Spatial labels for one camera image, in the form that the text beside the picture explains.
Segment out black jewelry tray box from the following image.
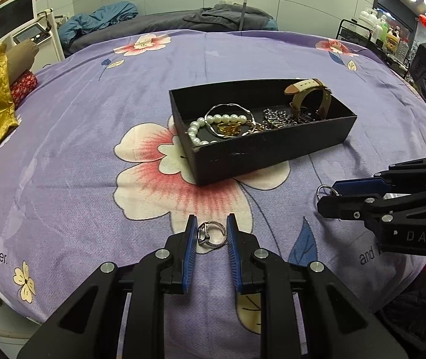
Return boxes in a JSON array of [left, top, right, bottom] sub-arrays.
[[169, 79, 357, 185]]

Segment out red patterned cloth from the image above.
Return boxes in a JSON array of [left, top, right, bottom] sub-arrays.
[[10, 71, 38, 109]]

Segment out silver chain necklace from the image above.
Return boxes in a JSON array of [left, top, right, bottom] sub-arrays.
[[262, 107, 304, 131]]

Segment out white pearl bracelet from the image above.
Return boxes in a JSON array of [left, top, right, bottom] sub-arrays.
[[187, 112, 249, 148]]

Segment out purple floral bed sheet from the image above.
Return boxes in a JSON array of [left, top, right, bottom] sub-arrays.
[[0, 31, 426, 322]]

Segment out gold spiked ring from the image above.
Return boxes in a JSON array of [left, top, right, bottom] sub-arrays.
[[216, 121, 242, 138]]

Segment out dark grey blanket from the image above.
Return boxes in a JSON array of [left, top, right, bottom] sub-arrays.
[[183, 3, 278, 32]]

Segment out silver ring pair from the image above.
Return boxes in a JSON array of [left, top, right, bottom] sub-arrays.
[[196, 220, 229, 249]]

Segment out bottles on cart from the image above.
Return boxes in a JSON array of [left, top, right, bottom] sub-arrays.
[[356, 7, 412, 58]]

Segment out beige bolster pillow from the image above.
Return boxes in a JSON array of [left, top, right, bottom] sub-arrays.
[[5, 39, 39, 85]]

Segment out teal blanket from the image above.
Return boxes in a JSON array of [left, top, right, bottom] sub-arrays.
[[58, 1, 138, 49]]

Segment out small silver hoop earring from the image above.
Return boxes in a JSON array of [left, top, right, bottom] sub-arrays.
[[315, 185, 340, 200]]

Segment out watch with tan leather strap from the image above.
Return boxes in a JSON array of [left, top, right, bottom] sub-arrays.
[[284, 79, 333, 121]]

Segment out thin silver bangle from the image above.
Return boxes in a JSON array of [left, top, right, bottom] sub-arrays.
[[204, 103, 265, 139]]

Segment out black wire cart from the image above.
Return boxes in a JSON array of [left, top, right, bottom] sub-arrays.
[[336, 19, 407, 79]]

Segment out white monitor machine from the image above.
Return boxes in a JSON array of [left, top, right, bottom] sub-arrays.
[[0, 0, 65, 73]]

